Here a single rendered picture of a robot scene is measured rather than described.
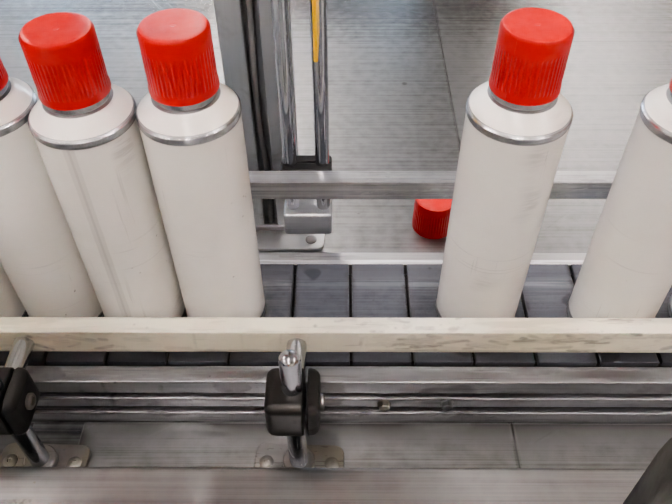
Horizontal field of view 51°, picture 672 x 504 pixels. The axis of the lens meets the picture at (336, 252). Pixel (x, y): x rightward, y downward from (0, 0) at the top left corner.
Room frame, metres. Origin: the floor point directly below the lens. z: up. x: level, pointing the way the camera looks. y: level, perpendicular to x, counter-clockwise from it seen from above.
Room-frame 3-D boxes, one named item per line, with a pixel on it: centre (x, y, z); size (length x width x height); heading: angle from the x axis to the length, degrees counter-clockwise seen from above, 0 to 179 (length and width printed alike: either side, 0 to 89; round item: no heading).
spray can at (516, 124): (0.29, -0.09, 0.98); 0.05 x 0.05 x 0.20
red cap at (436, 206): (0.42, -0.08, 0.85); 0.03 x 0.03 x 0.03
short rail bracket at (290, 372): (0.21, 0.02, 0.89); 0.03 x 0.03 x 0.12; 89
